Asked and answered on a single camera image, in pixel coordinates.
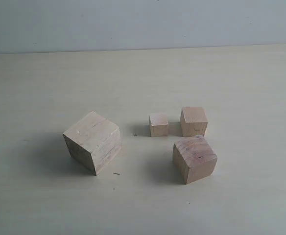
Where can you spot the smallest wooden cube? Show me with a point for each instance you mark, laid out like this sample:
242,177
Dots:
158,124

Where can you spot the medium-large wooden cube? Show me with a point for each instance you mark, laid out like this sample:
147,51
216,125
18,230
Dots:
194,158

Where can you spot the medium wooden cube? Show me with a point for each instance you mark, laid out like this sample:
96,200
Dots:
193,121

